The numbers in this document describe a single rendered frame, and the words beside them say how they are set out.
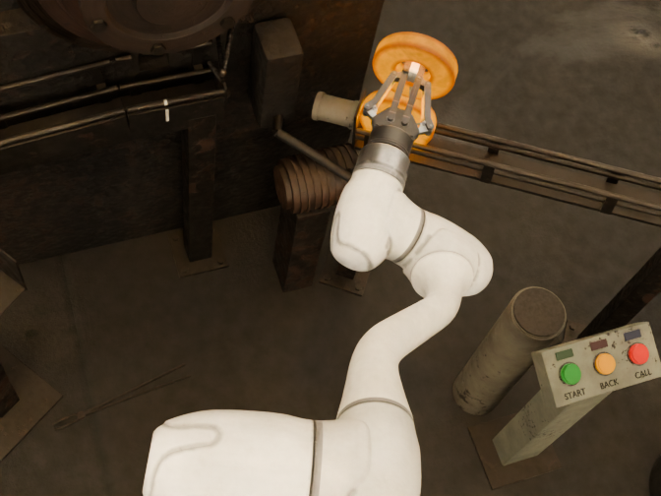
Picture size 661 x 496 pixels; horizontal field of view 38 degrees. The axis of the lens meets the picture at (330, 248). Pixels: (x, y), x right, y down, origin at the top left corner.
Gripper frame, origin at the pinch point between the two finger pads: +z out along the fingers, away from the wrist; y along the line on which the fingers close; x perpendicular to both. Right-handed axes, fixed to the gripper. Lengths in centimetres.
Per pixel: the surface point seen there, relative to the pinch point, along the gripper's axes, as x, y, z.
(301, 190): -39.9, -14.9, -10.8
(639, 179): -21, 50, 5
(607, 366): -30, 53, -32
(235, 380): -90, -19, -40
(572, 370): -29, 46, -35
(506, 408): -91, 48, -25
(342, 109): -22.8, -11.2, 0.5
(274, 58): -12.6, -26.1, 0.2
